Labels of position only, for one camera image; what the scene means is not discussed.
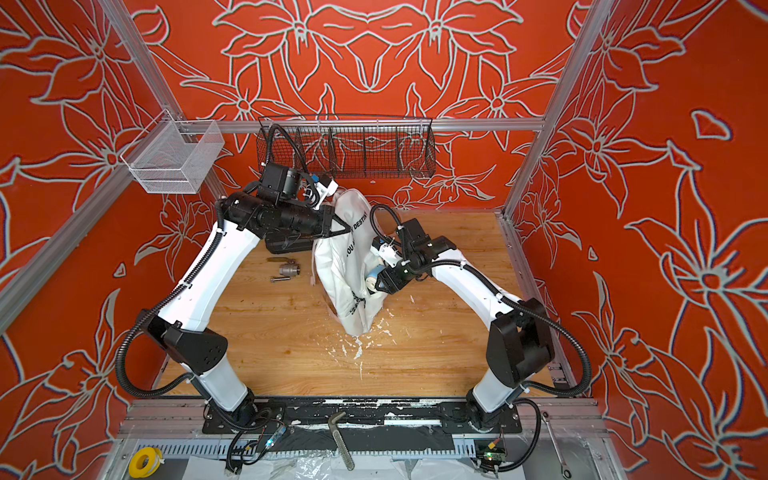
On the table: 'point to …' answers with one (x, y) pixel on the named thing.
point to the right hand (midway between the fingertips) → (385, 274)
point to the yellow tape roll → (144, 462)
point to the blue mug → (372, 278)
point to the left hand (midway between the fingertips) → (349, 225)
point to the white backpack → (342, 262)
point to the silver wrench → (565, 470)
